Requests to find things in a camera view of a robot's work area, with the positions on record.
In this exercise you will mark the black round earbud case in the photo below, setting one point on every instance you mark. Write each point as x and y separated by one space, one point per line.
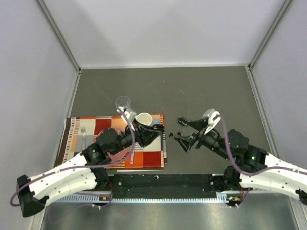
182 121

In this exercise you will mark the knife with orange handle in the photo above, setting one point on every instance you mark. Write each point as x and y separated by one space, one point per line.
132 155

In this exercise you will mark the aluminium frame post right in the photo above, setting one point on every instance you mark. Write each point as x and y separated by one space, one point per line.
281 13

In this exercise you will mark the aluminium frame post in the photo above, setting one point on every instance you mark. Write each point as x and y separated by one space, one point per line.
55 29
281 13

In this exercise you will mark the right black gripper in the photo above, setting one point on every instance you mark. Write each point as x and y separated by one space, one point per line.
185 141

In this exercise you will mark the white comb cable duct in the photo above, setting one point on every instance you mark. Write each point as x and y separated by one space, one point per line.
217 198

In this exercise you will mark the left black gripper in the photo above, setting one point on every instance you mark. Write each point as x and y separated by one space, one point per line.
142 132

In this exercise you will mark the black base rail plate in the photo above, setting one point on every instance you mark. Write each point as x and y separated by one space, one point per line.
160 186

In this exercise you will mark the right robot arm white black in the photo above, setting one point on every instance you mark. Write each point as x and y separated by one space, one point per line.
251 167

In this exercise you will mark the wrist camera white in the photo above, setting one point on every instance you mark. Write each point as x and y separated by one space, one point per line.
212 117
127 114

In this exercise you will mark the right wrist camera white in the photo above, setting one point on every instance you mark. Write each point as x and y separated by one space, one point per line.
212 117

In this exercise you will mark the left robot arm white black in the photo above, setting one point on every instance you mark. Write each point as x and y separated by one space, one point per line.
91 145

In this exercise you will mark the aluminium frame post left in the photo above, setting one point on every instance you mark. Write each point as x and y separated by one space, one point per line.
55 29

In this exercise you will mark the orange patterned placemat cloth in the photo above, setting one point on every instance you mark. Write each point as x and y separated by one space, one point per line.
142 149

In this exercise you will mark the silver fork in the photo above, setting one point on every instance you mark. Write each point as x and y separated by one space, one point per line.
83 133

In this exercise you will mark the pink polka dot plate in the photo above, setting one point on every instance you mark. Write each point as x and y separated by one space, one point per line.
114 143

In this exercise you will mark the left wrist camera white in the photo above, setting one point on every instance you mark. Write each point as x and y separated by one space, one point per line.
127 114

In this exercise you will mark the white blue mug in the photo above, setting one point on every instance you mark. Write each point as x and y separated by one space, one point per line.
144 118

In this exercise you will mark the clear plastic cup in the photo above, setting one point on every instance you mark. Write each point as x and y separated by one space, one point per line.
123 104

